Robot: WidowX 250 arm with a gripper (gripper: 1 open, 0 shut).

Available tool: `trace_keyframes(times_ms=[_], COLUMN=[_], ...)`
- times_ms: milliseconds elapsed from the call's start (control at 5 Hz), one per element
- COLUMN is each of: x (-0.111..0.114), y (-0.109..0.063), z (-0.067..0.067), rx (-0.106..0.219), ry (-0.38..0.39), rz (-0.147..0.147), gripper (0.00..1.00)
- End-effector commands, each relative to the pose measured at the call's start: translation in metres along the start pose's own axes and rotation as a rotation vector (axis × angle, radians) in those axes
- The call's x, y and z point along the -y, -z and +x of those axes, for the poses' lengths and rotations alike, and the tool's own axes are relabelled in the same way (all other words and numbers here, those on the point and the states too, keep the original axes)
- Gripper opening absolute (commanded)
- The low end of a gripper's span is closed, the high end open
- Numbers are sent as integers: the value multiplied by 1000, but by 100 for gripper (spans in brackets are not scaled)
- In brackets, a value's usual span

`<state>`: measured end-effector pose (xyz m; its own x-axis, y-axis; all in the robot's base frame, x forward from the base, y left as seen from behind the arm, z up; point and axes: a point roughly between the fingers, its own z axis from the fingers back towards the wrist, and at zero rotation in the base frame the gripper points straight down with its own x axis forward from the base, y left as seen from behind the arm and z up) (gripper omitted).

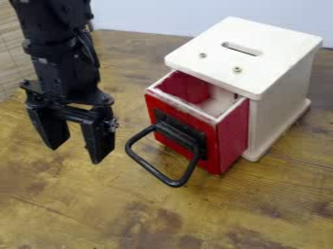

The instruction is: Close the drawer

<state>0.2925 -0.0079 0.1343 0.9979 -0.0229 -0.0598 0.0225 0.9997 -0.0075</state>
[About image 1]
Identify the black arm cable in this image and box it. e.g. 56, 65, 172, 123
72, 20, 101, 70

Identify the red wooden drawer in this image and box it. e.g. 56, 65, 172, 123
144, 71, 250, 175

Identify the black metal drawer handle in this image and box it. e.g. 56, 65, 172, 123
123, 109, 208, 189

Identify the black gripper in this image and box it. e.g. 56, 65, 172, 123
20, 55, 119, 164

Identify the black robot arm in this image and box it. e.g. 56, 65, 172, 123
9, 0, 117, 164

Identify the white wooden cabinet box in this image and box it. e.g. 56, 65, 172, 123
166, 17, 322, 161

